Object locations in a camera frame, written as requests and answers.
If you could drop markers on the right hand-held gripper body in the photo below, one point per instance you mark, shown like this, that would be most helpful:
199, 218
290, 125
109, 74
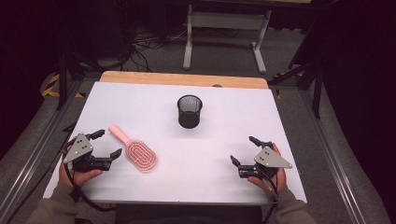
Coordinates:
270, 159

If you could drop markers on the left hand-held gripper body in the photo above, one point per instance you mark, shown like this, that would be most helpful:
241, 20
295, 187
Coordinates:
78, 148

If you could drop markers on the pink hairbrush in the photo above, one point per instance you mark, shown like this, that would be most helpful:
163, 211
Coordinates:
141, 155

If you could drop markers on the black mesh pen holder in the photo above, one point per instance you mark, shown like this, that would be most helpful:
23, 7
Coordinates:
190, 113

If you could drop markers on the person's right hand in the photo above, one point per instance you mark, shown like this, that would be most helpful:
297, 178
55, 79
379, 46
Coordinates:
281, 180

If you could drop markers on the person's left hand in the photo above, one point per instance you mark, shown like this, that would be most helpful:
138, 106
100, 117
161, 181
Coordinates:
81, 178

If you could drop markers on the yellow black hazard tape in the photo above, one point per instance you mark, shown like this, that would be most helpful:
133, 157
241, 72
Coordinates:
51, 88
278, 93

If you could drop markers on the black tripod stand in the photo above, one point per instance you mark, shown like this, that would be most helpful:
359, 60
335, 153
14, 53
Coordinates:
67, 77
311, 77

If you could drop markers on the wooden table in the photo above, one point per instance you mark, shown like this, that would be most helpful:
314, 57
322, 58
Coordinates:
174, 79

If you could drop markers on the grey metal table stand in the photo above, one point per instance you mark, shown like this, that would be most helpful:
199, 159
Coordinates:
229, 21

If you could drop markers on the aluminium floor rail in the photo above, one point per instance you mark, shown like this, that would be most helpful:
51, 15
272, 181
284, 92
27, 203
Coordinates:
333, 161
34, 149

